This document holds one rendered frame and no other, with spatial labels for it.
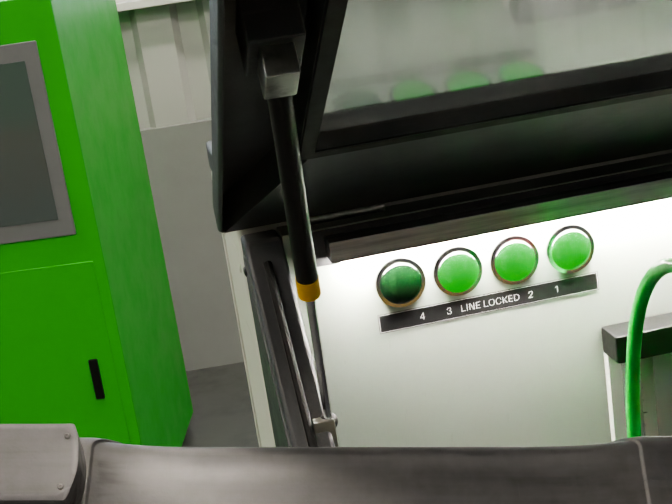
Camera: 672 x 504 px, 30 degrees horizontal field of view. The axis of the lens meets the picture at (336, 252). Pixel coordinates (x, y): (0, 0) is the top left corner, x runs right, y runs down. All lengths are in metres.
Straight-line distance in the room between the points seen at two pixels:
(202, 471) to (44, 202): 2.91
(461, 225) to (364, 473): 0.63
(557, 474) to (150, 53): 4.32
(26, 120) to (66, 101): 0.12
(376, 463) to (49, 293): 2.99
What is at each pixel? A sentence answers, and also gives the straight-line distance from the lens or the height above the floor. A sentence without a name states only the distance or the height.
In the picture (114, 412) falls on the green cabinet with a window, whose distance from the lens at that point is 3.68.
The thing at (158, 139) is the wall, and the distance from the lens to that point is 4.91.
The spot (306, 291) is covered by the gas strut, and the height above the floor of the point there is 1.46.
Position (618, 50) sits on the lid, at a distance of 1.07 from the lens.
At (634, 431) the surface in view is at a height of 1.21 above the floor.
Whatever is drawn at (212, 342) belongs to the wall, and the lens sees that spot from 5.11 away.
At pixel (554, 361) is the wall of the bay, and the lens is 1.34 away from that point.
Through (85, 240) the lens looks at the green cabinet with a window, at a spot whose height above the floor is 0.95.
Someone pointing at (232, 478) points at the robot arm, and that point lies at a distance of 0.63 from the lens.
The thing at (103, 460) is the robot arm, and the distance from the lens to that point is 0.63.
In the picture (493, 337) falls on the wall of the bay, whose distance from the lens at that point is 1.31.
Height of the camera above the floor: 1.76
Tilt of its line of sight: 16 degrees down
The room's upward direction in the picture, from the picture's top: 9 degrees counter-clockwise
